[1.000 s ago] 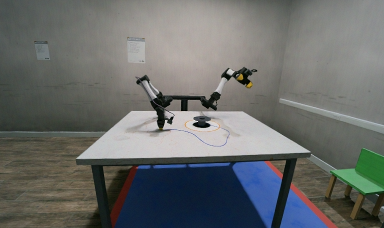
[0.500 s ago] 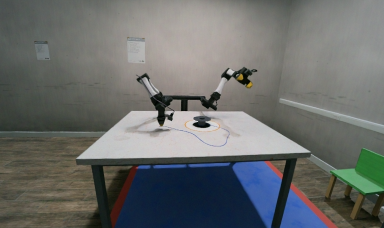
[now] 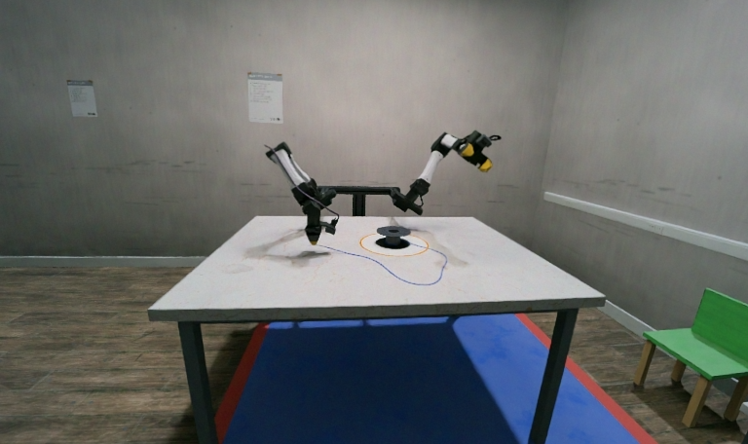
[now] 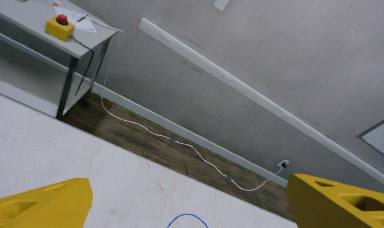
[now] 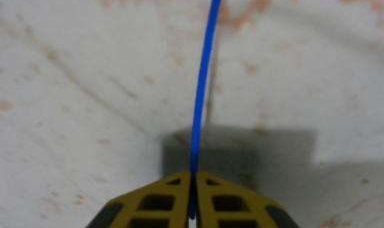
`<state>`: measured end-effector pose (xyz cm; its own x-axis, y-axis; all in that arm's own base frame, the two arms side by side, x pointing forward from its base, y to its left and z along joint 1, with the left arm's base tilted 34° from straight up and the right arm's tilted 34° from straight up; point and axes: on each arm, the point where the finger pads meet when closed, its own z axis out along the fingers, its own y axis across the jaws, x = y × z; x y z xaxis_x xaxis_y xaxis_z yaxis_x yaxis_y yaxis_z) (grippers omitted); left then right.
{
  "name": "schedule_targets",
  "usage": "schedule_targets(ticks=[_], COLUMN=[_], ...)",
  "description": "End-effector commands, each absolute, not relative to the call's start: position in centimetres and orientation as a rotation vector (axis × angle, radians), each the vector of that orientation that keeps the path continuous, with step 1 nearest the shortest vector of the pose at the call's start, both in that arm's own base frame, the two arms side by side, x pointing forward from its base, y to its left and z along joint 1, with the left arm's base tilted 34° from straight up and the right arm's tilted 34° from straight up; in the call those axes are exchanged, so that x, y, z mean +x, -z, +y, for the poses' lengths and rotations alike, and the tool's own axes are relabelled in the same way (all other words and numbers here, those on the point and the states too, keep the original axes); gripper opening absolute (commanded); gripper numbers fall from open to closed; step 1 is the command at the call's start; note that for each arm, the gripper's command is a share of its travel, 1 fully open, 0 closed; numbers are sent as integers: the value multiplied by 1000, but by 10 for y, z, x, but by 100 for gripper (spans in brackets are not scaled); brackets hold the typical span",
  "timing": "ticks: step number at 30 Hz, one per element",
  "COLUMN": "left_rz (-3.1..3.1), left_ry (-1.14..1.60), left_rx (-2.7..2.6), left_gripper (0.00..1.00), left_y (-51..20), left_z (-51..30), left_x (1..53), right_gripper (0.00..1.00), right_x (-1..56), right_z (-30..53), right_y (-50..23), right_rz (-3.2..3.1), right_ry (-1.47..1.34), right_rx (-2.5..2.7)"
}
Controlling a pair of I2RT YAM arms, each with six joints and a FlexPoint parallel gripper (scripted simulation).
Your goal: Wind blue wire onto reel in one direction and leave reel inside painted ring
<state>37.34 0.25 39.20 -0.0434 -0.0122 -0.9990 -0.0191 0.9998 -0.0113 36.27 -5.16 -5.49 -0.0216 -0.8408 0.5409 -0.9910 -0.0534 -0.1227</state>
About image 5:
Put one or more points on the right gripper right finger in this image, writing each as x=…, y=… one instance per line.
x=222, y=204

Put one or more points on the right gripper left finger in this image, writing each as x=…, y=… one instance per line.
x=162, y=204

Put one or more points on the blue wire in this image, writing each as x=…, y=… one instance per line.
x=199, y=98

